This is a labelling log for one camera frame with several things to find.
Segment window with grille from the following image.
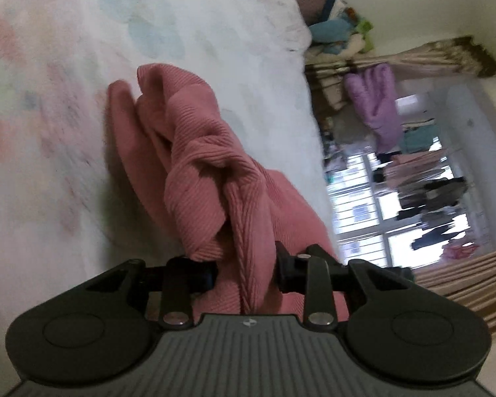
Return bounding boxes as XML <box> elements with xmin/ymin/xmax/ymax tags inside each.
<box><xmin>326</xmin><ymin>140</ymin><xmax>480</xmax><ymax>272</ymax></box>

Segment purple quilted jacket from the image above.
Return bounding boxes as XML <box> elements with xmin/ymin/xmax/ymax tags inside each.
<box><xmin>344</xmin><ymin>64</ymin><xmax>403</xmax><ymax>153</ymax></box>

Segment teal plush toy pile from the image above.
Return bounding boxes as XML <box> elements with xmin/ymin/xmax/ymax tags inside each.
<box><xmin>309</xmin><ymin>0</ymin><xmax>374</xmax><ymax>55</ymax></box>

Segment pink turtleneck sweater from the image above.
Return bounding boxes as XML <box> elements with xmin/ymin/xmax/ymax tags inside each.
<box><xmin>107</xmin><ymin>64</ymin><xmax>333</xmax><ymax>315</ymax></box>

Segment floral fleece bed blanket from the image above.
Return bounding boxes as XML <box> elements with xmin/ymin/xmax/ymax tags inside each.
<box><xmin>0</xmin><ymin>0</ymin><xmax>341</xmax><ymax>397</ymax></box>

